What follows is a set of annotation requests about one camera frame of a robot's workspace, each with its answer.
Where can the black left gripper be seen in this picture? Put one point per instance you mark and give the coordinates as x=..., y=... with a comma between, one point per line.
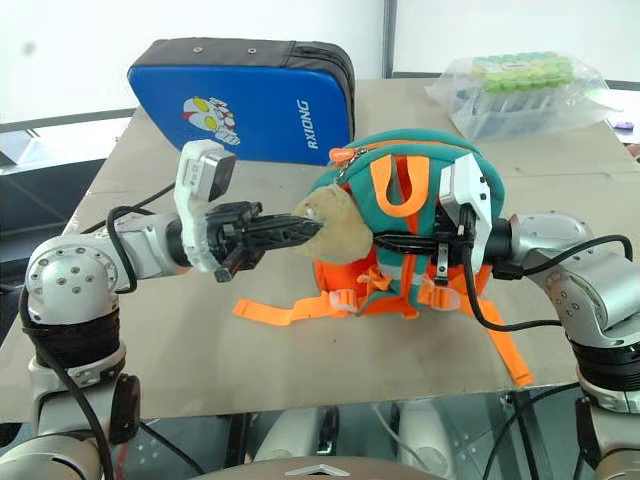
x=227, y=225

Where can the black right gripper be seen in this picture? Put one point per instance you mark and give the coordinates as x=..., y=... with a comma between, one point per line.
x=452, y=235

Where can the orange and teal plush backpack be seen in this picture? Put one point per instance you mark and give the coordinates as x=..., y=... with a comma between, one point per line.
x=400, y=200

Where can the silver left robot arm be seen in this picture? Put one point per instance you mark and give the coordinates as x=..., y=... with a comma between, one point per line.
x=65, y=280

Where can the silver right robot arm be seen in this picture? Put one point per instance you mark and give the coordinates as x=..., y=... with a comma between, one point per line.
x=585, y=300

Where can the blue cartoon print kick pad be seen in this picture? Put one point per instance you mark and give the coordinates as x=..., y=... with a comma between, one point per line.
x=260, y=100

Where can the clear bag of green-capped tubes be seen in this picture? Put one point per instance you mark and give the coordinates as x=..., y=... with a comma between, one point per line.
x=520, y=95

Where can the white rounded robot thigh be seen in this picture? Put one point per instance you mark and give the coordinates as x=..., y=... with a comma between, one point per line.
x=287, y=432
x=425, y=430

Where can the grey robot chest plate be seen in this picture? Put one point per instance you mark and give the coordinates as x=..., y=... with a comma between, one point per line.
x=320, y=470

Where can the small purple object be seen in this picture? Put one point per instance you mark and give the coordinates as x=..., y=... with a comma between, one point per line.
x=623, y=125

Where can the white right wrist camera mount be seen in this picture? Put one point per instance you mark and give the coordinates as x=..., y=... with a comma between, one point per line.
x=472, y=190

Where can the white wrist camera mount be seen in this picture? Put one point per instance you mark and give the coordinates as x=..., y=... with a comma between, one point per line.
x=192, y=170
x=472, y=190

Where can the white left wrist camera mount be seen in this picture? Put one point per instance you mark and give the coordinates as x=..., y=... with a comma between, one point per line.
x=192, y=170

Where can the grey window frame post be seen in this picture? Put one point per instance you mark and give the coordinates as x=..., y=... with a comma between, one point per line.
x=388, y=37

